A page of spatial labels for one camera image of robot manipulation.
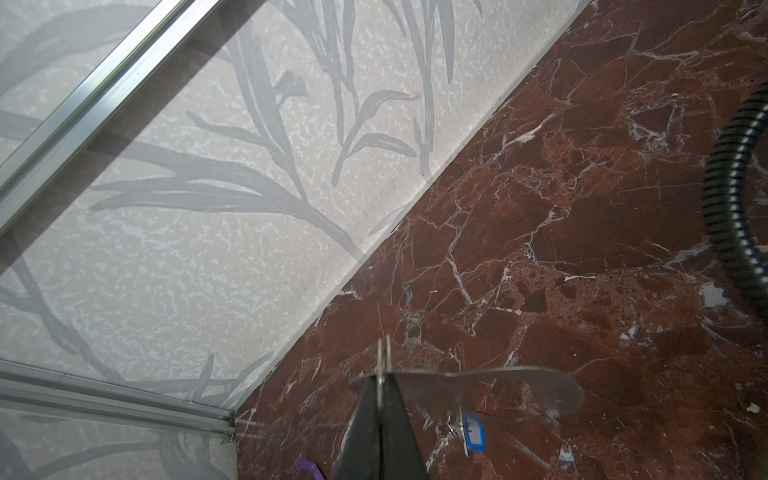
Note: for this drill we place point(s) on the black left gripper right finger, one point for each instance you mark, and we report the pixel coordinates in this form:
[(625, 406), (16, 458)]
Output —
[(399, 454)]

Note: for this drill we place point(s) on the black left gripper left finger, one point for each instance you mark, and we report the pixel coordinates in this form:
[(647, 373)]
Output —
[(360, 456)]

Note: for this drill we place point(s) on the silver key blue tag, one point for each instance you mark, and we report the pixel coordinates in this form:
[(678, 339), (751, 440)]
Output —
[(465, 426)]

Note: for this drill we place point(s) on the steel perforated key holder plate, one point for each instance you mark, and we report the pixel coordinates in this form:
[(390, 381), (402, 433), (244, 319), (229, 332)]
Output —
[(515, 393)]

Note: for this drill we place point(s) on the purple pink garden fork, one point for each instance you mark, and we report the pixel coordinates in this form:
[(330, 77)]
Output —
[(310, 467)]

